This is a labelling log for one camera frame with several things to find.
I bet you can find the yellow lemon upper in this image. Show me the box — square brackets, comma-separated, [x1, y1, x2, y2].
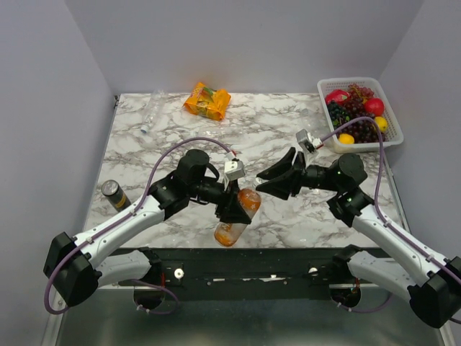
[375, 117, 388, 133]

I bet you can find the dark red grape bunch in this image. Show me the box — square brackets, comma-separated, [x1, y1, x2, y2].
[336, 84, 385, 144]

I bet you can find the red apple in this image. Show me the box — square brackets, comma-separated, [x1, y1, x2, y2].
[325, 89, 350, 105]

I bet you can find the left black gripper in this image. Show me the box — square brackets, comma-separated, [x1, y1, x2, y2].
[189, 176, 252, 226]

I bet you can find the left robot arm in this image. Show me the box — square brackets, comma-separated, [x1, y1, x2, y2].
[43, 149, 251, 307]

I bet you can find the clear bottle blue cap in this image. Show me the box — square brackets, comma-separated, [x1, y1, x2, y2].
[140, 90, 167, 134]

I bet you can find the orange snack bag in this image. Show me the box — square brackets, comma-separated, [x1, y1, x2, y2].
[183, 82, 231, 121]

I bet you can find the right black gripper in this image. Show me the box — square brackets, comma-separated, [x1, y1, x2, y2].
[256, 146, 342, 201]

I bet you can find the orange juice bottle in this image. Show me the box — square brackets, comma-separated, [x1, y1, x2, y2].
[214, 187, 261, 247]

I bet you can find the white plastic basket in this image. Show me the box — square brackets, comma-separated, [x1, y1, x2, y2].
[317, 77, 403, 154]

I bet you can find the yellow lemon lower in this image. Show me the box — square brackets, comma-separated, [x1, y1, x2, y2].
[338, 133, 355, 145]

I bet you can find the yellow lemon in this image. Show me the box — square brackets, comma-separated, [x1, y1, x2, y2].
[338, 133, 355, 145]
[375, 117, 388, 133]

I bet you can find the blue grape bunch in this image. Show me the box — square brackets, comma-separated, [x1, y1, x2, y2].
[327, 101, 351, 128]

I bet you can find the red round fruit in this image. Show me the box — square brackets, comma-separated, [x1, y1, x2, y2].
[364, 97, 385, 117]

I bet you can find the black base frame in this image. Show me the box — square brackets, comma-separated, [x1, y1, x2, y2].
[141, 245, 361, 301]

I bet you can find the clear empty bottle centre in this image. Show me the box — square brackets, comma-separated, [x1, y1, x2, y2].
[190, 126, 242, 143]

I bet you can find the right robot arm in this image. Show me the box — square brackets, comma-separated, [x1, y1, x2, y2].
[256, 148, 460, 329]

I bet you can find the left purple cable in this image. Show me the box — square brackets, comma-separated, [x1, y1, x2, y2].
[43, 137, 238, 315]

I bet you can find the black yellow drink can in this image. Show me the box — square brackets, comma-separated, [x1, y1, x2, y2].
[101, 179, 131, 212]

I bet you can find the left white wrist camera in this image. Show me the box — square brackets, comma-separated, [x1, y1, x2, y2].
[223, 159, 246, 189]

